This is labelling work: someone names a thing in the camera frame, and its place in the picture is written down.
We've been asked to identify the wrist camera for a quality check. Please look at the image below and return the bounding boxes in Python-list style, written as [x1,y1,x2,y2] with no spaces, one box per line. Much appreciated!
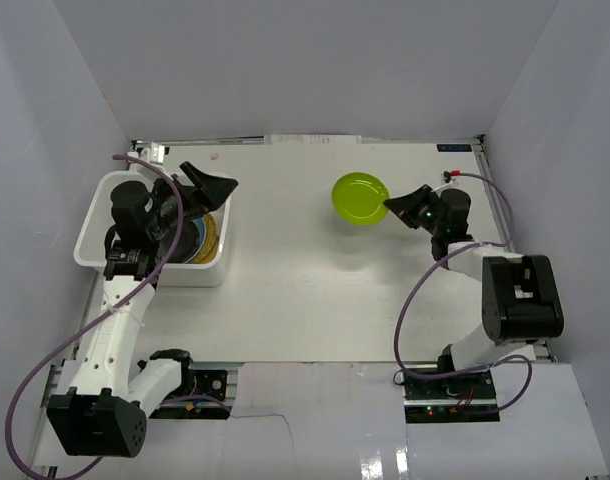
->
[441,170,461,188]
[134,142,169,165]

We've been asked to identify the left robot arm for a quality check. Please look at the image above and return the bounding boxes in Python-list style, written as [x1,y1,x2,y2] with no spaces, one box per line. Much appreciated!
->
[46,162,239,458]

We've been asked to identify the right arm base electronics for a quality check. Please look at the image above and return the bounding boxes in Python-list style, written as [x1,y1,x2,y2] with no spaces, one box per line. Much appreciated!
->
[392,370,500,425]

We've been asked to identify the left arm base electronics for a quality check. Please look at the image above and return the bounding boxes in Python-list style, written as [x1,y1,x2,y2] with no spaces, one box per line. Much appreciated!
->
[150,369,237,420]

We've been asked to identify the yellow patterned plate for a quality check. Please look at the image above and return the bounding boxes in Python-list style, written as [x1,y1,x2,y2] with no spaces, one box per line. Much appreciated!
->
[197,214,218,264]

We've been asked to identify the papers at table back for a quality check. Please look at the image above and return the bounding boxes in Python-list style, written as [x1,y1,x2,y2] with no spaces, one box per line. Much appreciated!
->
[263,134,362,146]

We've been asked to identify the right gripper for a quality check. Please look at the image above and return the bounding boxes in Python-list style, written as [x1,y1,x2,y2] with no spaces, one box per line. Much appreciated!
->
[384,186,443,237]

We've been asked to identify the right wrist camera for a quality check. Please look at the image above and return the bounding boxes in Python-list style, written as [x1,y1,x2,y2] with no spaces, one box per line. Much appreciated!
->
[441,170,461,188]

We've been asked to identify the round bamboo tray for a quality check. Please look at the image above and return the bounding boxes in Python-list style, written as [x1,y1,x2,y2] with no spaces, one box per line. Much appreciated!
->
[209,214,222,263]

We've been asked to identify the light blue plate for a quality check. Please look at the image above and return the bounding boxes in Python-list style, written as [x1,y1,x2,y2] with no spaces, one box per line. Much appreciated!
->
[191,217,207,263]

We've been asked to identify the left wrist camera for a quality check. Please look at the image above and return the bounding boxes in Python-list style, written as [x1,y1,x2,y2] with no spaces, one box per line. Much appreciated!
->
[134,142,169,165]

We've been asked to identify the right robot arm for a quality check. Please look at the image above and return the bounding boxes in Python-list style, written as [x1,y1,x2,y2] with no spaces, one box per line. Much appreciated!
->
[384,185,564,399]

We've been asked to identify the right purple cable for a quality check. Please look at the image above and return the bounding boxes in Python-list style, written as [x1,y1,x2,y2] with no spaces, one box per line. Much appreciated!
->
[393,172,534,414]

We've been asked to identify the lime green plate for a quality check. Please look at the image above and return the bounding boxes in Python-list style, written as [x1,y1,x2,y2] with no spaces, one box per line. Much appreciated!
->
[331,172,390,226]

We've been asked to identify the white plastic bin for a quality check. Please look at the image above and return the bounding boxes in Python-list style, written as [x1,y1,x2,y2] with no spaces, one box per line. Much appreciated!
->
[73,167,234,287]

